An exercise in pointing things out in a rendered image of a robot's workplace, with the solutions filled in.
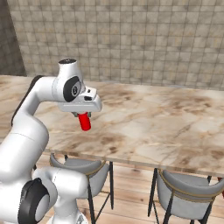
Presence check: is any grey bar stool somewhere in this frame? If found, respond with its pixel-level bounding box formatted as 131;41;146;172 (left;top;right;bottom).
147;167;224;224
49;153;115;224

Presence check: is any red soda can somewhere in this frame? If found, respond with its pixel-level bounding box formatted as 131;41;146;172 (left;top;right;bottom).
78;111;92;132

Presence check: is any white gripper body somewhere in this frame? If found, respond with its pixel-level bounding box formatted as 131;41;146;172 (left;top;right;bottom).
57;96;103;114

